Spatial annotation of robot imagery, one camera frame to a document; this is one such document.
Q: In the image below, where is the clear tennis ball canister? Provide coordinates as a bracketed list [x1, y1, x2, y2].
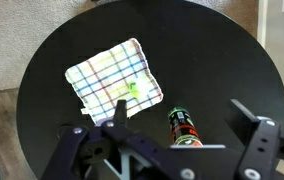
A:
[168, 107, 202, 146]

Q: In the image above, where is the round black table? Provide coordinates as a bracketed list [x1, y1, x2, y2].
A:
[17, 0, 284, 180]

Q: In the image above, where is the plaid checkered dish cloth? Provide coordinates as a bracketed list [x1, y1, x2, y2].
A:
[65, 38, 164, 124]

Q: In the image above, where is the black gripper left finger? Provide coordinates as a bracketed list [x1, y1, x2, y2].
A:
[113, 100, 128, 125]

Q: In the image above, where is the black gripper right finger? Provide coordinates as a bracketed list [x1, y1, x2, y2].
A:
[225, 99, 259, 136]

